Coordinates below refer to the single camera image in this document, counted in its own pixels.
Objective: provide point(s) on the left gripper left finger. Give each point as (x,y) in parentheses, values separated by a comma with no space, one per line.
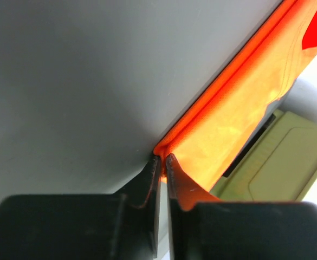
(139,217)

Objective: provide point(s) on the olive green plastic bin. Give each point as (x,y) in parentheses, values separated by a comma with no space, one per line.
(278,164)

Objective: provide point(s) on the orange t shirt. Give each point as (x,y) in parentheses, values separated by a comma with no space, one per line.
(212,132)

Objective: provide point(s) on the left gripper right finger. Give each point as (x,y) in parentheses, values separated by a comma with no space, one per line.
(187,202)

